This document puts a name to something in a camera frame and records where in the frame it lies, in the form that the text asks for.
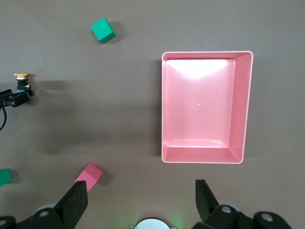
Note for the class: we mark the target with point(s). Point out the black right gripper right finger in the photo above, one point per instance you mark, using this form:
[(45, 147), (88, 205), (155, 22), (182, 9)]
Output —
[(207, 207)]

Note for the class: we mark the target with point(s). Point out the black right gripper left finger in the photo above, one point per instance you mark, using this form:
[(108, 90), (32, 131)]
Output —
[(69, 207)]

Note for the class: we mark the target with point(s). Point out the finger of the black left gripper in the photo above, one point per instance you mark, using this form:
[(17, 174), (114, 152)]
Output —
[(21, 99), (5, 95)]

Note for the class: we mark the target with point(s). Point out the orange capped push button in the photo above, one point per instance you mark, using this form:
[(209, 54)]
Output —
[(21, 82)]

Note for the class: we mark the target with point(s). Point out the pink foam cube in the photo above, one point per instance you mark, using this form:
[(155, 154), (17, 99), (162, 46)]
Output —
[(91, 174)]

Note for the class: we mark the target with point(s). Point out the green foam cube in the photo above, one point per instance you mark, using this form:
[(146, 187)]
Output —
[(4, 177), (103, 29)]

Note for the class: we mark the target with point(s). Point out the pink plastic tray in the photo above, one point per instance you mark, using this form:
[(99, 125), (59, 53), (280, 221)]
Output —
[(202, 119)]

